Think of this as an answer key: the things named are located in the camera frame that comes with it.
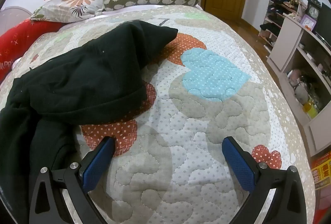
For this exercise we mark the shoe rack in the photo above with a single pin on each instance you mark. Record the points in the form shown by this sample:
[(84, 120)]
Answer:
[(274, 20)]

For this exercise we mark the black mantel clock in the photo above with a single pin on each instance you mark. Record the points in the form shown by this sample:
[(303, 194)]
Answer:
[(313, 11)]

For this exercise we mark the white bed sheet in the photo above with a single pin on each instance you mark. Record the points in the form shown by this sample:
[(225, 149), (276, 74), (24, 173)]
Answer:
[(124, 10)]

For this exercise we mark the red and yellow carton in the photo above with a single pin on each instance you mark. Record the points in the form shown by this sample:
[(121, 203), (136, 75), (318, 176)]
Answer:
[(322, 169)]

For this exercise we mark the yellow bottle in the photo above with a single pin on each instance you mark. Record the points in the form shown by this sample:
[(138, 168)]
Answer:
[(310, 110)]

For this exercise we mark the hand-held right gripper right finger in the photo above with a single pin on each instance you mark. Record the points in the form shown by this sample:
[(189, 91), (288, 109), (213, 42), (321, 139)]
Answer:
[(240, 167)]

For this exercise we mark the pink container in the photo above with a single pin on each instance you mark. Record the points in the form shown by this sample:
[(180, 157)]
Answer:
[(294, 78)]

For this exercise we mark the long red cushion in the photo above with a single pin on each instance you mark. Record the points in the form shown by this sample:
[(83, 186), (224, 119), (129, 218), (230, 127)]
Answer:
[(20, 40)]

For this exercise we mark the black pants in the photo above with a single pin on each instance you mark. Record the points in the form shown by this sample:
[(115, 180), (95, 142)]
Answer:
[(90, 79)]

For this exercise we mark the black television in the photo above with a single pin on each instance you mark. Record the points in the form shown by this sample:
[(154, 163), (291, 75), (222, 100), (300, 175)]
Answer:
[(325, 22)]

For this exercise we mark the white shelf unit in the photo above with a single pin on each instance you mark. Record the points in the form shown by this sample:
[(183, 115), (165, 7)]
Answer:
[(292, 40)]

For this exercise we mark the floral pillow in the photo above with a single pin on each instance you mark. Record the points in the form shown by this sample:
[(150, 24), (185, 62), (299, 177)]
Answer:
[(75, 4)]

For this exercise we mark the heart-patterned quilt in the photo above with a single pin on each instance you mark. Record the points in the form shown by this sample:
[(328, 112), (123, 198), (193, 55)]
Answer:
[(206, 123)]

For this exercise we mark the white curved headboard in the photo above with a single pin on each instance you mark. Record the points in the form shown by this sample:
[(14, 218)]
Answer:
[(13, 14)]

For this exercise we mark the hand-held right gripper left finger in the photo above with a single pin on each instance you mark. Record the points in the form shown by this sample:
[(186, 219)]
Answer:
[(97, 164)]

